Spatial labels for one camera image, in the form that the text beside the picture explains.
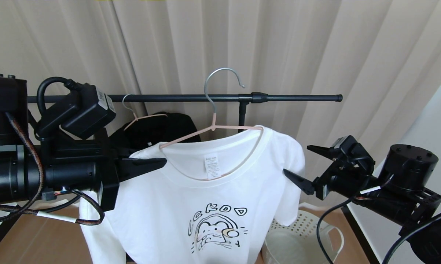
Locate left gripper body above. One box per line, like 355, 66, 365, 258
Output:
44, 145, 120, 212

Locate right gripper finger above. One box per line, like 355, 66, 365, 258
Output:
307, 146, 339, 161
283, 169, 316, 195

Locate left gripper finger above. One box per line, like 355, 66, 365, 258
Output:
118, 158, 168, 183

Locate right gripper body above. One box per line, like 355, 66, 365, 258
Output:
314, 161, 375, 200

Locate black shorts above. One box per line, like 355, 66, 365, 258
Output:
109, 112, 202, 159

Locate white printed t-shirt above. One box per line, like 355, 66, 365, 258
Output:
79, 126, 306, 264

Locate pink clothes hanger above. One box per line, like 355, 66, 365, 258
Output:
122, 94, 169, 131
159, 67, 264, 181

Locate white laundry basket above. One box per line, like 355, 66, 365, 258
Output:
261, 206, 345, 264

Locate beige curtain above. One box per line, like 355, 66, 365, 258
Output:
0, 0, 441, 208

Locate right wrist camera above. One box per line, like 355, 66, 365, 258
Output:
332, 136, 375, 176

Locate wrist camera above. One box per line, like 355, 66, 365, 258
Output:
35, 84, 117, 147
332, 136, 375, 176

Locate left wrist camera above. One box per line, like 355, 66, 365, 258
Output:
35, 84, 117, 147

